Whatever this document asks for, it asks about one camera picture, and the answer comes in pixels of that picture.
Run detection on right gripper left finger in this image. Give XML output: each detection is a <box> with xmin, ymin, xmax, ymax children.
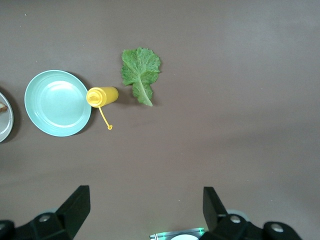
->
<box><xmin>0</xmin><ymin>185</ymin><xmax>91</xmax><ymax>240</ymax></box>

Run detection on yellow mustard squeeze bottle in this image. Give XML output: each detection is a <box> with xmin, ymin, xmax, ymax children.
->
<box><xmin>86</xmin><ymin>86</ymin><xmax>120</xmax><ymax>131</ymax></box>

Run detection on green lettuce leaf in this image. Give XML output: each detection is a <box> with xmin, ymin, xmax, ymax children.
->
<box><xmin>121</xmin><ymin>47</ymin><xmax>162</xmax><ymax>107</ymax></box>

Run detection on mint green plate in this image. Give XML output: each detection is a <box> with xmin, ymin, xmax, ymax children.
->
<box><xmin>24</xmin><ymin>69</ymin><xmax>93</xmax><ymax>138</ymax></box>

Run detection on beige plate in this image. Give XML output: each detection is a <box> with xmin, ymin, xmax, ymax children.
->
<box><xmin>0</xmin><ymin>91</ymin><xmax>15</xmax><ymax>144</ymax></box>

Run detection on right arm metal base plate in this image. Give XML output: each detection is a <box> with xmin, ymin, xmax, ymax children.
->
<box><xmin>149</xmin><ymin>226</ymin><xmax>206</xmax><ymax>240</ymax></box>

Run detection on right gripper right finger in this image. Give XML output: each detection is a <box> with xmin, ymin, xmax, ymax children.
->
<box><xmin>199</xmin><ymin>186</ymin><xmax>303</xmax><ymax>240</ymax></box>

